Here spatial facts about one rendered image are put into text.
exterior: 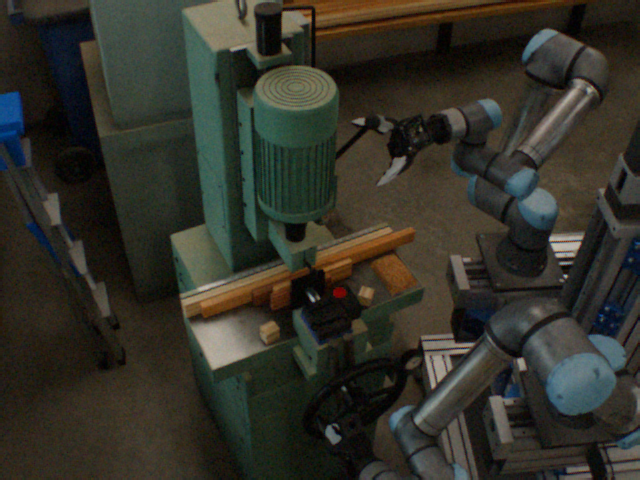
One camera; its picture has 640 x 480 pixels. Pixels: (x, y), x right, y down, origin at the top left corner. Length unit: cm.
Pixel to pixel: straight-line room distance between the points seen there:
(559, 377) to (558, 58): 94
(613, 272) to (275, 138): 87
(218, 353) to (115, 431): 106
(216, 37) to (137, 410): 157
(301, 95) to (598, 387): 79
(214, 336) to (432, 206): 190
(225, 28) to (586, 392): 107
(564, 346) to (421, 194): 234
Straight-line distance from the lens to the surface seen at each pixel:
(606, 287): 186
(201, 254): 213
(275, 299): 181
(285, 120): 145
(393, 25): 379
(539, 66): 196
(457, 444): 245
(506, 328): 136
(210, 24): 171
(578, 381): 127
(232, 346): 178
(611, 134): 427
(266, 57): 157
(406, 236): 200
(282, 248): 179
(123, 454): 271
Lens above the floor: 234
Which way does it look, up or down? 46 degrees down
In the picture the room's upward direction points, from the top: 2 degrees clockwise
